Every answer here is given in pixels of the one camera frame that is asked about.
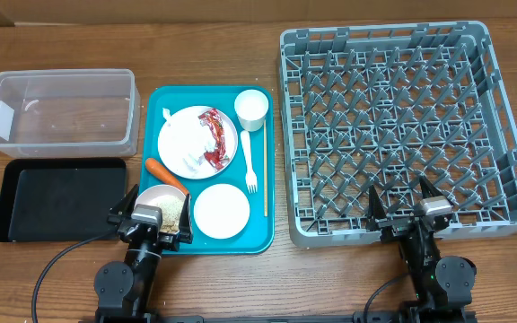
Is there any small white plate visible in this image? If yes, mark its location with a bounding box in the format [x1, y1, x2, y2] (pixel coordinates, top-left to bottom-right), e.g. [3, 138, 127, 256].
[194, 184, 250, 240]

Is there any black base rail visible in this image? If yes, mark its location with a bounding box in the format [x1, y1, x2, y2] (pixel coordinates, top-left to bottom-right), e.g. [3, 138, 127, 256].
[157, 311, 394, 323]

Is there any white cup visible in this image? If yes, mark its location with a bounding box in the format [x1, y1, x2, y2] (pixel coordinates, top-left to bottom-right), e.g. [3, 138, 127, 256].
[234, 89, 269, 132]

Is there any black tray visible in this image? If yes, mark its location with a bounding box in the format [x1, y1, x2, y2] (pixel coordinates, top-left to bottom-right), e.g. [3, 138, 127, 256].
[0, 158, 127, 242]

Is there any pink bowl with food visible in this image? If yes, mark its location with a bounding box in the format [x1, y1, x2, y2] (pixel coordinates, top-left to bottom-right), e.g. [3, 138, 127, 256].
[136, 184, 186, 233]

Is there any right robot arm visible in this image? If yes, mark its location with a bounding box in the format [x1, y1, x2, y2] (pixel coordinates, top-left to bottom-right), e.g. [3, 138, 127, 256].
[363, 176, 477, 323]

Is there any white plastic fork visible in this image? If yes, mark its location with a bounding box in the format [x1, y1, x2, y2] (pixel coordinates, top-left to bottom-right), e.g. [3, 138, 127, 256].
[240, 130, 258, 194]

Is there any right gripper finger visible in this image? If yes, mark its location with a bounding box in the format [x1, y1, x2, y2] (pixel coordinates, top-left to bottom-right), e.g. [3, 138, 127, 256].
[419, 176, 443, 199]
[365, 186, 387, 231]

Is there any orange carrot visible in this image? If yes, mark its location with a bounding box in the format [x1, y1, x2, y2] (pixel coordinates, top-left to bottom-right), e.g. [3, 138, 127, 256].
[145, 158, 189, 195]

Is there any red snack wrapper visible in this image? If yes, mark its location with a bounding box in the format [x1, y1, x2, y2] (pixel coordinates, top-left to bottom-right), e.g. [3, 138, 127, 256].
[198, 108, 230, 171]

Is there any white tissue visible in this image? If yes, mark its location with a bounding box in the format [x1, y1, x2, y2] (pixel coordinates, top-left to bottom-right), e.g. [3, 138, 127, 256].
[158, 106, 214, 177]

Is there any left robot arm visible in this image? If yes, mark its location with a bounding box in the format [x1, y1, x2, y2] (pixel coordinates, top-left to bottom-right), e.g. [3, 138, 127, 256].
[94, 186, 193, 322]

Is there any teal serving tray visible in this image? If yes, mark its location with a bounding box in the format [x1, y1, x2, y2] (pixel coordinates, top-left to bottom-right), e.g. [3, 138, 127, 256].
[143, 85, 275, 255]

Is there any wooden chopstick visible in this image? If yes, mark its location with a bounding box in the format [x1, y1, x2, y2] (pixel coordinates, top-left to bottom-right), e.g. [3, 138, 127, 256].
[263, 119, 268, 218]

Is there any grey dishwasher rack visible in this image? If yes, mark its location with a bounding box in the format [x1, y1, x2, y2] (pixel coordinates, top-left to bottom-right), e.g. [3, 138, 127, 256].
[278, 21, 517, 247]

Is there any large white plate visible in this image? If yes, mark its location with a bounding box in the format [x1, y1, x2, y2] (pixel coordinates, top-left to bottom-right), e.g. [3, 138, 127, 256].
[157, 106, 238, 179]

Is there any clear plastic bin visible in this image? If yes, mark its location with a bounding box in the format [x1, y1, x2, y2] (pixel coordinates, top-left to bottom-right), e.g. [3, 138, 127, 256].
[0, 68, 141, 158]

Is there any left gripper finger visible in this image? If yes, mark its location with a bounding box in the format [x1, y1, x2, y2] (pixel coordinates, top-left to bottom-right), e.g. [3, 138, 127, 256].
[107, 184, 139, 224]
[179, 194, 193, 244]

